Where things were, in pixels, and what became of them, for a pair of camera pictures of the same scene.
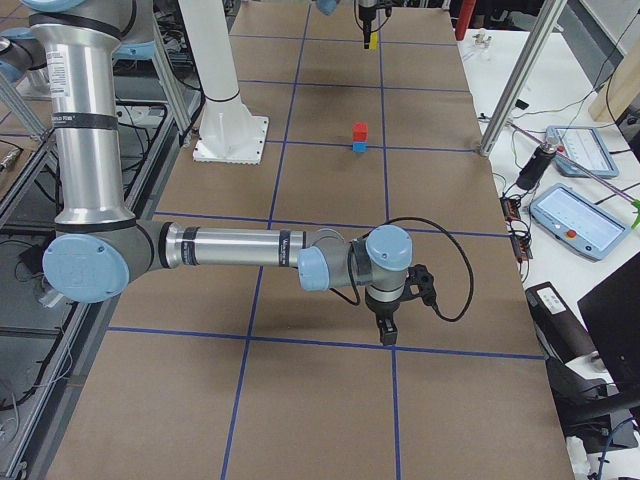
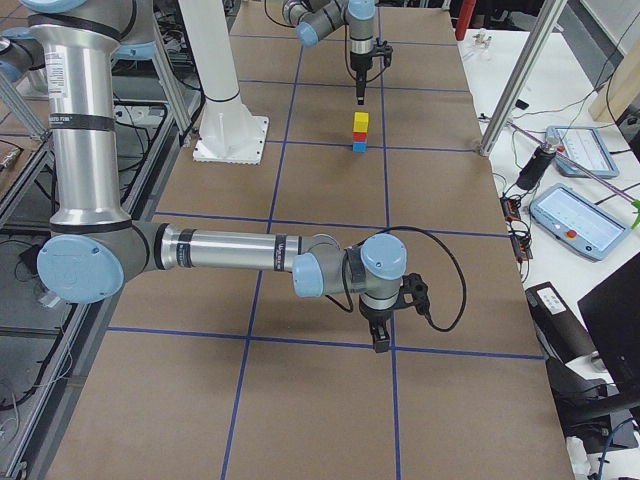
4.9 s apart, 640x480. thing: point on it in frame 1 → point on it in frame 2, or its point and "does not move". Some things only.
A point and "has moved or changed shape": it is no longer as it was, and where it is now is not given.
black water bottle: (535, 166) does not move
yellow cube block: (373, 41) has moved or changed shape
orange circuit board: (521, 243) does not move
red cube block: (360, 131) does not move
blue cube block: (359, 147) does not move
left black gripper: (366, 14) → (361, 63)
